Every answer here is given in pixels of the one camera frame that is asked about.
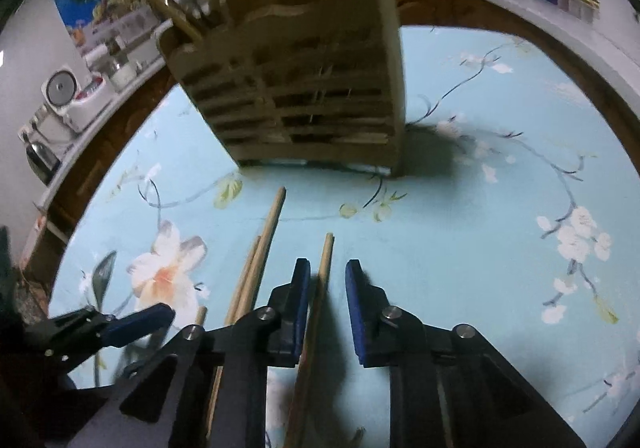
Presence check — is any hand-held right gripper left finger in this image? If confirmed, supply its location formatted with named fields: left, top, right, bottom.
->
left=65, top=258, right=313, bottom=448

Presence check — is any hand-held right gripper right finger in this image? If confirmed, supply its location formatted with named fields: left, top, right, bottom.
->
left=345, top=259, right=588, bottom=448

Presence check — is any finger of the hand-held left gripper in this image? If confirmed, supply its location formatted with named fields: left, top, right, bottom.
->
left=45, top=304, right=176, bottom=349
left=116, top=333, right=171, bottom=381

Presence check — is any square-tipped metal spoon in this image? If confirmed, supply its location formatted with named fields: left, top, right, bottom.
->
left=91, top=250, right=118, bottom=313

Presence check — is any wooden utensil holder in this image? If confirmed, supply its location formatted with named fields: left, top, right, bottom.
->
left=157, top=0, right=408, bottom=179

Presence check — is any light wooden chopstick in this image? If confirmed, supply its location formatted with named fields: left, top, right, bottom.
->
left=227, top=186, right=287, bottom=329
left=223, top=235, right=262, bottom=326

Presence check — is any floral blue tablecloth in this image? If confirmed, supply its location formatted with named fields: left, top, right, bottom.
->
left=47, top=25, right=640, bottom=448

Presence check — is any steel electric kettle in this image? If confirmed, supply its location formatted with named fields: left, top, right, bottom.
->
left=25, top=140, right=62, bottom=185

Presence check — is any white rice cooker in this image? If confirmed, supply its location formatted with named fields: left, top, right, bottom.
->
left=41, top=69, right=114, bottom=135

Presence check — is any glass jar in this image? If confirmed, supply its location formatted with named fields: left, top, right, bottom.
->
left=107, top=60, right=139, bottom=94

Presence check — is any paper towel roll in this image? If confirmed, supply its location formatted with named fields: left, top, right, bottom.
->
left=84, top=45, right=109, bottom=69

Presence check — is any row of spice jars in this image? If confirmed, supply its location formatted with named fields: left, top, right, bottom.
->
left=559, top=0, right=602, bottom=22

